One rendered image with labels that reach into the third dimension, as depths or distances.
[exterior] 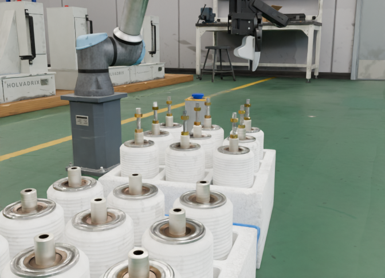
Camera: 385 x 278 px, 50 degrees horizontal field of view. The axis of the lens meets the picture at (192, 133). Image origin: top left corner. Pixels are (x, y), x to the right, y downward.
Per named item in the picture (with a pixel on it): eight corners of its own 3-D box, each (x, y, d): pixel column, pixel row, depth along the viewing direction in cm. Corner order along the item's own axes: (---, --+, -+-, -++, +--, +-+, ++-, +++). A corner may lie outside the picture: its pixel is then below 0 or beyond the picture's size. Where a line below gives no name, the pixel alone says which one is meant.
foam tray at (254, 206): (101, 247, 102) (97, 178, 98) (156, 193, 139) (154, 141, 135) (259, 269, 92) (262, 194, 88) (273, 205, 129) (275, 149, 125)
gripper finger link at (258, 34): (251, 53, 112) (251, 20, 112) (257, 53, 113) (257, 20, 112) (255, 51, 108) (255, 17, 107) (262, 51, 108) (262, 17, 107)
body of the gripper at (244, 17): (227, 36, 116) (228, -9, 113) (257, 36, 116) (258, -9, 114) (232, 35, 108) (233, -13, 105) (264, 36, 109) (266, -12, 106)
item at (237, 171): (220, 234, 94) (221, 157, 90) (207, 216, 103) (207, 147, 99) (258, 228, 97) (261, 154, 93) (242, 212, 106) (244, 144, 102)
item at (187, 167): (200, 208, 109) (200, 141, 105) (208, 223, 99) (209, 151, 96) (163, 211, 107) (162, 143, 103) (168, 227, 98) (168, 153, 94)
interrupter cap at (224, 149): (223, 157, 92) (224, 153, 91) (212, 148, 99) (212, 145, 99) (255, 154, 94) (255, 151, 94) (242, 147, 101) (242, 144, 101)
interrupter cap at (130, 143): (124, 149, 98) (124, 147, 98) (123, 142, 105) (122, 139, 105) (156, 148, 99) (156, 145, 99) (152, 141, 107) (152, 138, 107)
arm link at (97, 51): (71, 68, 160) (70, 32, 157) (103, 67, 168) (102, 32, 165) (85, 70, 151) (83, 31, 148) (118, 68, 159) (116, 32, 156)
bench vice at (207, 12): (207, 24, 589) (207, 6, 583) (218, 24, 581) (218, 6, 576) (195, 23, 552) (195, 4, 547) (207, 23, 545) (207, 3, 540)
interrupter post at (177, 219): (165, 235, 54) (165, 212, 54) (172, 228, 56) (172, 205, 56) (183, 238, 53) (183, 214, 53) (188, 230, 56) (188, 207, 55)
